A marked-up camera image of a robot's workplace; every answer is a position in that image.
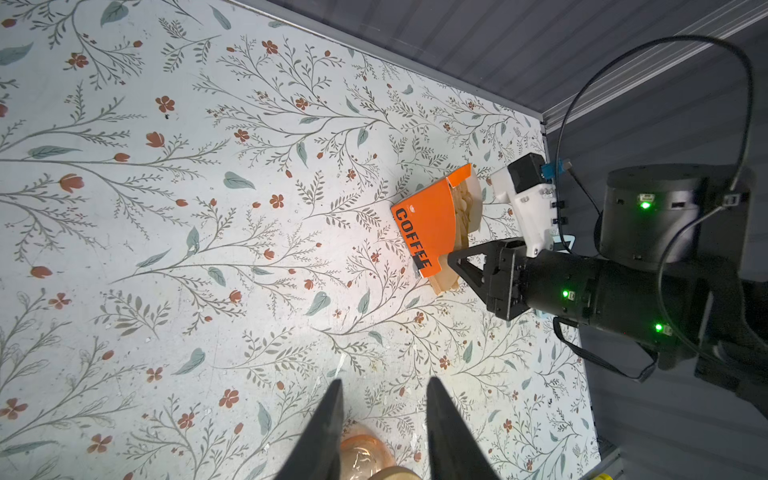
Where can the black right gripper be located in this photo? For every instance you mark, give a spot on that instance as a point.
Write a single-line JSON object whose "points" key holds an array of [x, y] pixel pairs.
{"points": [[661, 312]]}

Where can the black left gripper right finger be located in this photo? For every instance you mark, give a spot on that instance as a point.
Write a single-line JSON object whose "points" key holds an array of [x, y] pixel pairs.
{"points": [[453, 451]]}

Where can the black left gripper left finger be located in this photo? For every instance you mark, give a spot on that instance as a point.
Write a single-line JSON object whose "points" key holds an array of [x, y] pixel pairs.
{"points": [[316, 455]]}

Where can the orange glass pitcher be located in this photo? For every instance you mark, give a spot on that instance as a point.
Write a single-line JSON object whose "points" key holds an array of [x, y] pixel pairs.
{"points": [[362, 453]]}

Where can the orange coffee filter box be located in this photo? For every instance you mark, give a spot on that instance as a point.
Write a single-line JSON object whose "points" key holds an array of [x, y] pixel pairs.
{"points": [[437, 221]]}

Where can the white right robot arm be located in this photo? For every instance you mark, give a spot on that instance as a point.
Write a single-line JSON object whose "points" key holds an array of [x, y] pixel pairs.
{"points": [[661, 214]]}

